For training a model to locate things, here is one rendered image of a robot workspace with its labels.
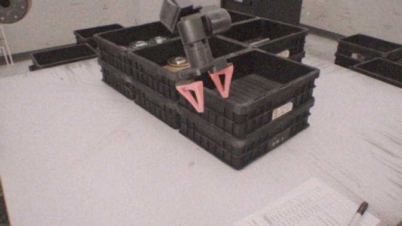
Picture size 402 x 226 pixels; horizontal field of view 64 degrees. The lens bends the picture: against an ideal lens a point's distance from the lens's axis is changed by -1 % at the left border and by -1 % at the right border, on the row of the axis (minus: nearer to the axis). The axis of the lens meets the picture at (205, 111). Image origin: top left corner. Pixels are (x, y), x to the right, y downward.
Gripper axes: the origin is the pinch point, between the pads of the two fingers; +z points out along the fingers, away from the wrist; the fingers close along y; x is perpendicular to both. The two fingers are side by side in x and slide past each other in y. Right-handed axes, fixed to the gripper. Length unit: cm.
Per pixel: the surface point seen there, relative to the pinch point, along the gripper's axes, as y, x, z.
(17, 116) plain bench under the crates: 15, -89, -5
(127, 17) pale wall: -219, -311, -52
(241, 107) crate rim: -10.0, -0.2, 5.8
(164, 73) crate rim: -15.1, -31.6, -6.0
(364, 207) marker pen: -17.6, 24.0, 37.6
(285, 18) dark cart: -220, -92, 0
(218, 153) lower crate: -12.1, -15.5, 21.3
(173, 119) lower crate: -16.1, -36.4, 11.2
